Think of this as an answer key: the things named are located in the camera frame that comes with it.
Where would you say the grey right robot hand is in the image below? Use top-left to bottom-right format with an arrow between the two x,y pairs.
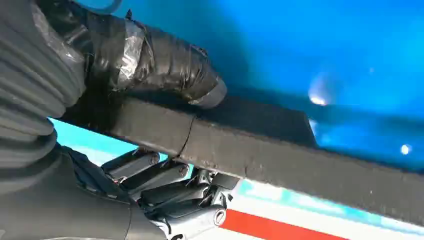
0,0 -> 240,240

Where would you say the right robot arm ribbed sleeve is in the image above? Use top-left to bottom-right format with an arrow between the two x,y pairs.
0,0 -> 88,196

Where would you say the large blue plastic bin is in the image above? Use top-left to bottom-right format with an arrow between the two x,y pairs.
71,0 -> 424,173

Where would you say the white board with red stripe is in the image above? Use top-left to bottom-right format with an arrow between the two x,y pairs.
195,178 -> 424,240

